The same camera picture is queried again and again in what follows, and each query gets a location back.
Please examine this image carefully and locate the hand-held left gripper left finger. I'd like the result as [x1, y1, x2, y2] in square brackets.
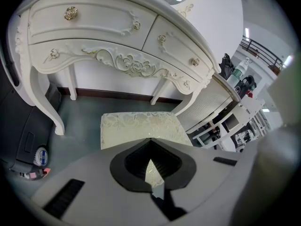
[30, 137, 170, 226]

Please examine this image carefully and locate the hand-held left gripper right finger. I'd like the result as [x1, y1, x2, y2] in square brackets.
[150, 137, 247, 226]

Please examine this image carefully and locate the white upholstered stool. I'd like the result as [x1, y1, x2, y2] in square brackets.
[100, 111, 194, 189]

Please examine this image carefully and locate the white ornate dressing table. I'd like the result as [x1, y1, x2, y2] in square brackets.
[14, 0, 222, 136]

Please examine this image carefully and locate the pink white tag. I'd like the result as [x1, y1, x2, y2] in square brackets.
[27, 167, 51, 180]

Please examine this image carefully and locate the white roll with blue label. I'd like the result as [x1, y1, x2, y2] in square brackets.
[34, 145, 49, 167]

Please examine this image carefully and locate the white round side table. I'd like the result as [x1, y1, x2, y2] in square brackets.
[185, 73, 243, 136]

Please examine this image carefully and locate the white wooden rack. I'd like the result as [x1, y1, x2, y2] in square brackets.
[192, 97, 269, 153]

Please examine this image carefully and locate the small black bag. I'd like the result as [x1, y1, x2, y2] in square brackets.
[235, 75, 256, 96]

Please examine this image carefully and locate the clear water bottle green label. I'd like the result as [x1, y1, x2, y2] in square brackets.
[227, 57, 252, 89]

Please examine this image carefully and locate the brown round object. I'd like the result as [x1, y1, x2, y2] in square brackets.
[268, 65, 282, 75]

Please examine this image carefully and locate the black metal railing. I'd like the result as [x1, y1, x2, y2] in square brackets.
[239, 38, 283, 76]

